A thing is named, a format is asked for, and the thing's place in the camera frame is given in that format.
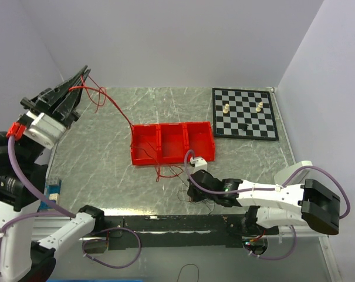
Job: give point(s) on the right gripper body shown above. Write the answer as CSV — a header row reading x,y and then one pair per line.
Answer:
x,y
196,195

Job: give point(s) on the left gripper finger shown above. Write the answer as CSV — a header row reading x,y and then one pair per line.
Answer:
x,y
67,105
56,94

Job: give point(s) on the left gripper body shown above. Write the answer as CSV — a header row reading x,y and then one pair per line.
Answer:
x,y
31,103

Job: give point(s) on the red three-compartment bin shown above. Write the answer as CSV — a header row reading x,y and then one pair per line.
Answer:
x,y
167,143

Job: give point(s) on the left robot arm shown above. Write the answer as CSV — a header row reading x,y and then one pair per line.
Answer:
x,y
22,184

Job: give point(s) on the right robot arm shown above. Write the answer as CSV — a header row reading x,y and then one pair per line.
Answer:
x,y
309,204

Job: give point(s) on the black chess piece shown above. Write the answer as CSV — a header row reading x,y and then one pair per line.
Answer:
x,y
245,127

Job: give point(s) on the blue white block stack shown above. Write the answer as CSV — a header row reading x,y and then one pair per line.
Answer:
x,y
52,192

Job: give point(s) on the white chess pawn left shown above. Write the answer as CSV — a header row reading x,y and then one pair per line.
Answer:
x,y
226,109

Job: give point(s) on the white chess pawn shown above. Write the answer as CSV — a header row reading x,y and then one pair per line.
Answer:
x,y
259,107
226,109

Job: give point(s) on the chessboard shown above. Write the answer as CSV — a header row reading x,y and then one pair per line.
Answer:
x,y
242,110

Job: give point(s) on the white chess pawn right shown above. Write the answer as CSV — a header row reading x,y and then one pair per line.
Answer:
x,y
259,107

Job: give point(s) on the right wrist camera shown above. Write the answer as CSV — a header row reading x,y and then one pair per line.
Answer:
x,y
198,163

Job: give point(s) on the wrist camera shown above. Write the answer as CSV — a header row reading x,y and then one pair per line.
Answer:
x,y
198,163
44,130

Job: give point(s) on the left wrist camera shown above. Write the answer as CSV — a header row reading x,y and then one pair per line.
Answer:
x,y
44,130

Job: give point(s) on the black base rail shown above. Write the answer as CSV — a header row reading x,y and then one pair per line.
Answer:
x,y
190,230

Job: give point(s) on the aluminium frame rail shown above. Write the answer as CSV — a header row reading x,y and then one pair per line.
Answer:
x,y
48,229

